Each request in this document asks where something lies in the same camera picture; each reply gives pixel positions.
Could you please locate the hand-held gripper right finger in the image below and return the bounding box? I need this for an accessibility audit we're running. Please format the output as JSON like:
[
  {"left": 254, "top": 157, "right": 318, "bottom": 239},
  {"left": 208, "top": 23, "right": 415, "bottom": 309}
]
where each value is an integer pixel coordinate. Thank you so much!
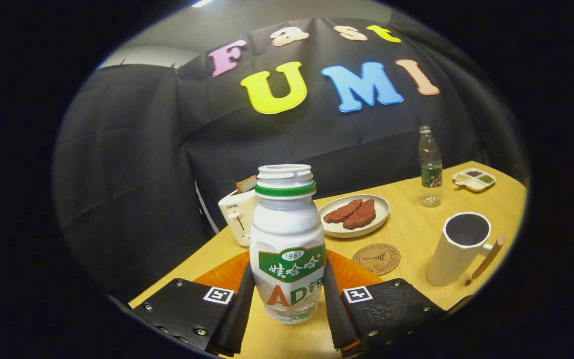
[{"left": 323, "top": 249, "right": 474, "bottom": 357}]

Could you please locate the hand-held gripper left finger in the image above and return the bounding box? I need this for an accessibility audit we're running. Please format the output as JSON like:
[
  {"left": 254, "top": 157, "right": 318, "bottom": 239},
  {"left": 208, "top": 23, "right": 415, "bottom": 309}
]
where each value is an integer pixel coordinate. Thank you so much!
[{"left": 130, "top": 249, "right": 256, "bottom": 357}]

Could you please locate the round cork coaster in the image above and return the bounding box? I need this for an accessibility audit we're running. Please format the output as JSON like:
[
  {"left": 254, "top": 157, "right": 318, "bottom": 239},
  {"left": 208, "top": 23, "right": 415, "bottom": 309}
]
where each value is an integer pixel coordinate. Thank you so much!
[{"left": 352, "top": 243, "right": 401, "bottom": 276}]

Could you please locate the white juice bottle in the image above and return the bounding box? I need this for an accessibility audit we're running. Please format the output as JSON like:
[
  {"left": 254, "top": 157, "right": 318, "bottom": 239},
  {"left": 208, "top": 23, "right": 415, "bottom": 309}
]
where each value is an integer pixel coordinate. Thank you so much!
[{"left": 249, "top": 164, "right": 327, "bottom": 324}]

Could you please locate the white cup with wooden handle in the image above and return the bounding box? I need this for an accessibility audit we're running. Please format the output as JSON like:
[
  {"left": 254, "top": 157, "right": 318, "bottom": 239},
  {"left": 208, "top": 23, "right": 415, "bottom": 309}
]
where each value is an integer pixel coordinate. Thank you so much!
[{"left": 426, "top": 212, "right": 506, "bottom": 287}]

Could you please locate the clear plastic water bottle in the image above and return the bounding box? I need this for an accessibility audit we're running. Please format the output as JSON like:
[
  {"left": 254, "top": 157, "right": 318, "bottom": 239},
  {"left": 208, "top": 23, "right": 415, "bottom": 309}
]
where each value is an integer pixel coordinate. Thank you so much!
[{"left": 418, "top": 126, "right": 443, "bottom": 208}]

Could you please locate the white toaster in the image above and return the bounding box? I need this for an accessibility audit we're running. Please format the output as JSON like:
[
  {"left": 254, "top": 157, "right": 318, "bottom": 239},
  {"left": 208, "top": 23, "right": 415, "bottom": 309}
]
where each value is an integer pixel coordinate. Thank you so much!
[{"left": 218, "top": 187, "right": 260, "bottom": 247}]

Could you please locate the red meat slice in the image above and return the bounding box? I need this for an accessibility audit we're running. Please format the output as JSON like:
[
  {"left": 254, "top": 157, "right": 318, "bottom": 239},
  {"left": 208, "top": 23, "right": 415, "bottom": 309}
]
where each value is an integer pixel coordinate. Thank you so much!
[
  {"left": 324, "top": 199, "right": 362, "bottom": 223},
  {"left": 343, "top": 199, "right": 376, "bottom": 230}
]

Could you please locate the round beige plate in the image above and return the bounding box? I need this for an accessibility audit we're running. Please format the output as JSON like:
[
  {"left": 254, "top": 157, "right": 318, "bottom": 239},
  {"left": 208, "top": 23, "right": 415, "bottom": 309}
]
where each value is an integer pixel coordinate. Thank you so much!
[{"left": 319, "top": 194, "right": 390, "bottom": 238}]

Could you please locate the wooden table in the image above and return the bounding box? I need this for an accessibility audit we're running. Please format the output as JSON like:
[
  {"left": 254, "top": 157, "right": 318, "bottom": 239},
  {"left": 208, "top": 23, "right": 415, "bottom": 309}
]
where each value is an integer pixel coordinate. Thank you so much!
[{"left": 128, "top": 161, "right": 528, "bottom": 359}]

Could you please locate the toast slice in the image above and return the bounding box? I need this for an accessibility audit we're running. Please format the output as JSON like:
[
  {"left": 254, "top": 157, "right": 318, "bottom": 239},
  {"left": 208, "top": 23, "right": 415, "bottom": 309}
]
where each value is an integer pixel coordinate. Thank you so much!
[{"left": 236, "top": 175, "right": 258, "bottom": 194}]

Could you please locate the black backdrop cloth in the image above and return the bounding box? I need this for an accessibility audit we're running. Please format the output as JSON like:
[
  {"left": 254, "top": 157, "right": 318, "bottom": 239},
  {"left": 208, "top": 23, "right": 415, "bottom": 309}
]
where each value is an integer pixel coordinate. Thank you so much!
[{"left": 52, "top": 17, "right": 529, "bottom": 300}]

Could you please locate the white divided condiment dish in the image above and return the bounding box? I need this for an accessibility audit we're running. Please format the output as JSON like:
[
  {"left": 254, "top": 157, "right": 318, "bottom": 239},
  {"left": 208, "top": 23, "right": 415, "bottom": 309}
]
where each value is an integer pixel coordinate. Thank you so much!
[{"left": 452, "top": 168, "right": 496, "bottom": 193}]

